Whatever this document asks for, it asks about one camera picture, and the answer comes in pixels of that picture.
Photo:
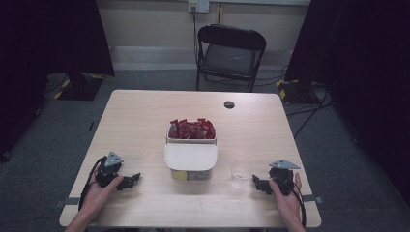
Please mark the person's right hand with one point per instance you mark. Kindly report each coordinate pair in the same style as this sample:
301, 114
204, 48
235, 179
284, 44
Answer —
288, 206

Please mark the person's left hand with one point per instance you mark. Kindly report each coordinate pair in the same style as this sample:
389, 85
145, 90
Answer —
96, 198

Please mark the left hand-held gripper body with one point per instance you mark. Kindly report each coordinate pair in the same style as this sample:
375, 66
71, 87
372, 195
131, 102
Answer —
112, 159

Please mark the pile of red packets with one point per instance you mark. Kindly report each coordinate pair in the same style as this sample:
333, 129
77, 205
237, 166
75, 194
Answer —
193, 130

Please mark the black folding chair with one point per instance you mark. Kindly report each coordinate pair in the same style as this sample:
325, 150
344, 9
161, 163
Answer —
230, 58

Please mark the yellow packet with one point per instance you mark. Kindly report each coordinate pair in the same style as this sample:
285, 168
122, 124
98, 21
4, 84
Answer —
179, 175

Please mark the white box lid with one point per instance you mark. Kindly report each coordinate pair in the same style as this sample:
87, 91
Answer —
190, 156

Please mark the dark curtain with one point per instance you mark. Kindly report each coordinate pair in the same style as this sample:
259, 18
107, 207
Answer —
364, 64
48, 48

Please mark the black table grommet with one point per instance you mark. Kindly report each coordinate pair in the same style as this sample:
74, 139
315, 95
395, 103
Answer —
229, 104

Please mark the white wall socket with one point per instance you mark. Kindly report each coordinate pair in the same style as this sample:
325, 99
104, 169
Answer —
199, 5

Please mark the small clear plastic piece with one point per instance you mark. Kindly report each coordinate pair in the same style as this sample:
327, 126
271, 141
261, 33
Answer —
240, 175

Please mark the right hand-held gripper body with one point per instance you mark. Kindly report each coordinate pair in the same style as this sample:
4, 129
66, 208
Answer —
283, 175

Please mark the beige plastic storage box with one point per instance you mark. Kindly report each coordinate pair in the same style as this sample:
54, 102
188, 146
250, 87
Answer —
193, 141

